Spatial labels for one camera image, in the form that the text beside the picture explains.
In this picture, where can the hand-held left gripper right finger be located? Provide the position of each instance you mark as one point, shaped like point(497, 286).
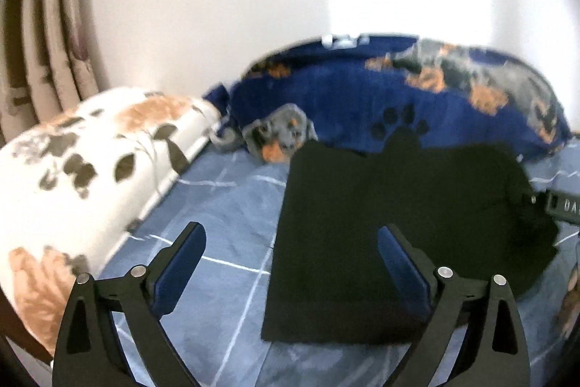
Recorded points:
point(401, 273)

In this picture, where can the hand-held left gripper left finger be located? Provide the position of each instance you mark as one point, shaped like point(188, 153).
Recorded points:
point(179, 273)

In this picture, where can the black pants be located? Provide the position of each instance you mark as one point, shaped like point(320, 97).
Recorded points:
point(344, 214)

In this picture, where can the navy dog print blanket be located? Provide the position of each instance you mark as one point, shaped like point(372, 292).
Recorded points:
point(344, 97)

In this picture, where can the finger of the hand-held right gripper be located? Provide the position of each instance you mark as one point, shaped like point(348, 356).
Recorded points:
point(533, 199)

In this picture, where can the white floral pillow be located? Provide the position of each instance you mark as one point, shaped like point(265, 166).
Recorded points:
point(90, 196)

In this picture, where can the blue checked bed sheet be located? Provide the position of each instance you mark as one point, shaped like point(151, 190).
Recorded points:
point(235, 233)

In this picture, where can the beige floral curtain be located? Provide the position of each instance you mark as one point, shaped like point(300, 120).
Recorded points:
point(40, 51)

